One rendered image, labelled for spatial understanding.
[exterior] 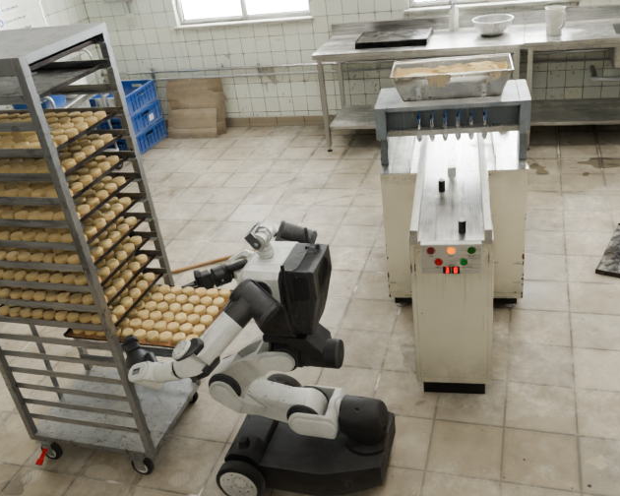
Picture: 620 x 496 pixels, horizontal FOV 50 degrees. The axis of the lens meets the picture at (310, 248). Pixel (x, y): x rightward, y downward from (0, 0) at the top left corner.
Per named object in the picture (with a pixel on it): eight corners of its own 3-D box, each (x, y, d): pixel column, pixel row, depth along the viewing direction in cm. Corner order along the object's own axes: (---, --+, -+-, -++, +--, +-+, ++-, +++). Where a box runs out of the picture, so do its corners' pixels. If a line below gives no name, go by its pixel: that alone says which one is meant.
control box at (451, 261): (422, 270, 276) (420, 240, 269) (481, 269, 271) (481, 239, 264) (421, 274, 273) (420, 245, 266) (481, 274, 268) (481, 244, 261)
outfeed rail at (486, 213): (473, 91, 429) (473, 81, 426) (478, 91, 429) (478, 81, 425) (484, 244, 260) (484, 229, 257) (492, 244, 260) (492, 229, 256)
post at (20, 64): (156, 453, 283) (25, 54, 200) (153, 459, 281) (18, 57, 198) (151, 452, 284) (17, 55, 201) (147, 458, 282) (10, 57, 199)
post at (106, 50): (201, 383, 320) (105, 22, 237) (198, 387, 317) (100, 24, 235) (195, 382, 321) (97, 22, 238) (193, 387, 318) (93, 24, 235)
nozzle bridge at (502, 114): (385, 150, 360) (380, 88, 344) (523, 143, 344) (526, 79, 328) (378, 174, 333) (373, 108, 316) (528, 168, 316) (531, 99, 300)
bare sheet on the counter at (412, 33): (354, 43, 551) (354, 41, 551) (364, 32, 584) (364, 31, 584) (427, 38, 534) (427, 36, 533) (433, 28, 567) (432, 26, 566)
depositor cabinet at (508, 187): (404, 208, 481) (399, 95, 440) (507, 206, 465) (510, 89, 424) (390, 310, 374) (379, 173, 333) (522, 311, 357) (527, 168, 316)
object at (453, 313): (423, 309, 370) (416, 161, 326) (486, 310, 362) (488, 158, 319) (416, 396, 311) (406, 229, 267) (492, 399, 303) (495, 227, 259)
